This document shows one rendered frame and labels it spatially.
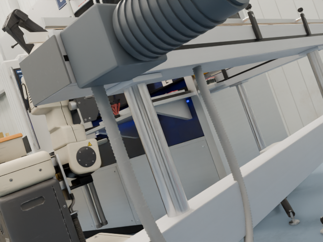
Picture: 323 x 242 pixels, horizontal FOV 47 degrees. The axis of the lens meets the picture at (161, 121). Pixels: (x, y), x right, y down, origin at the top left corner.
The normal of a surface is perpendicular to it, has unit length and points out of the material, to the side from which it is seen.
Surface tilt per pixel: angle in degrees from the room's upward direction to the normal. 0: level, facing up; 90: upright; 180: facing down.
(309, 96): 90
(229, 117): 90
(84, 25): 90
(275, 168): 90
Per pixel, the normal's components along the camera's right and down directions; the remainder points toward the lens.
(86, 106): 0.54, -0.22
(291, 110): -0.61, 0.19
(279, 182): 0.70, -0.26
